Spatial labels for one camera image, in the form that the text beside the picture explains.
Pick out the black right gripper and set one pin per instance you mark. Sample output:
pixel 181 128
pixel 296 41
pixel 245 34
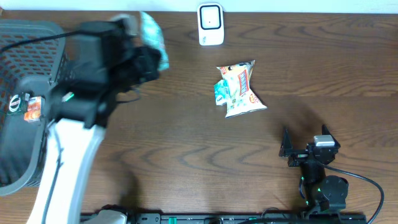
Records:
pixel 298 156

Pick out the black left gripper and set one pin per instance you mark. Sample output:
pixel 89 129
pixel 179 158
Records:
pixel 146 69

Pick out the yellow snack bag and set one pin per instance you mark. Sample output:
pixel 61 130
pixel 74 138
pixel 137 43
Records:
pixel 242 99

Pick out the small teal white packet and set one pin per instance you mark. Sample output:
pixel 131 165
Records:
pixel 221 91

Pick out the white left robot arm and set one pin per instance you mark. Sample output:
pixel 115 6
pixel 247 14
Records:
pixel 78 107

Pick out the white barcode scanner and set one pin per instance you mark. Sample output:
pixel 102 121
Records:
pixel 210 24

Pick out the dark grey plastic basket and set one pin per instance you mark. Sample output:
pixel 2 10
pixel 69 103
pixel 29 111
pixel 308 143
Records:
pixel 34 69

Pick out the orange snack packet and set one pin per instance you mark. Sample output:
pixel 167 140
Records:
pixel 34 109

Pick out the black round-logo packet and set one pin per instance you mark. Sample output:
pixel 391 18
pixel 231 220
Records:
pixel 18 104

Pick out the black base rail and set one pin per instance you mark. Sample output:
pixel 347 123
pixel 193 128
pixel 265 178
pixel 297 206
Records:
pixel 114 217

